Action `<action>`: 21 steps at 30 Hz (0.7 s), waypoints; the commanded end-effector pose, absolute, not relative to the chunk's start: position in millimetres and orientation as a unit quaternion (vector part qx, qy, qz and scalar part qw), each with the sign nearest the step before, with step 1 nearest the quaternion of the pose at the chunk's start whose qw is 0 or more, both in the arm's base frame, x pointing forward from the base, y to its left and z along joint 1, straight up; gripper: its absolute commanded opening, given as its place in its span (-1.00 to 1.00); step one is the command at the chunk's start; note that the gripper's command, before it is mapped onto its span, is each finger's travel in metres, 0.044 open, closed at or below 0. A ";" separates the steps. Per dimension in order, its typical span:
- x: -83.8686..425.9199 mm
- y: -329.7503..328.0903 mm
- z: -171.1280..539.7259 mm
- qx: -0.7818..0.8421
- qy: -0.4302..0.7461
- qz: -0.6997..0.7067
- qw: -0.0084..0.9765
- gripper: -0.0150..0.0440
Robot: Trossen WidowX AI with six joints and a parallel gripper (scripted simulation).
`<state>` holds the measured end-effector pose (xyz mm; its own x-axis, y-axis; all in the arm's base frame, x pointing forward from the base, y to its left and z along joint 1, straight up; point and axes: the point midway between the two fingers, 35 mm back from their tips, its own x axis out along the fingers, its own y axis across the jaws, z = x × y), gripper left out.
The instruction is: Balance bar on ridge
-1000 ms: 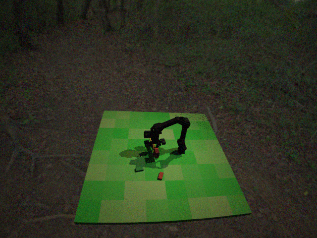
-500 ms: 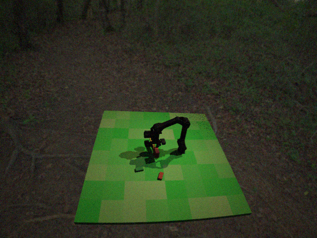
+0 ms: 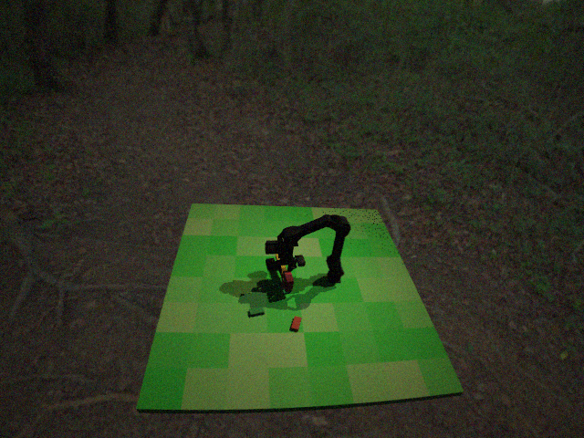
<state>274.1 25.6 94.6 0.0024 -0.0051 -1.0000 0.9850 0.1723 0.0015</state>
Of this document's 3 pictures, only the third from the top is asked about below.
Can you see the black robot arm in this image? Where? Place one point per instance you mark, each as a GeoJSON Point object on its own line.
{"type": "Point", "coordinates": [292, 234]}

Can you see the small red block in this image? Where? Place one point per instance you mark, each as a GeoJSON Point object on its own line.
{"type": "Point", "coordinates": [296, 323]}

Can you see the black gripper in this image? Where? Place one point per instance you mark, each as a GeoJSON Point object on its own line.
{"type": "Point", "coordinates": [285, 260]}

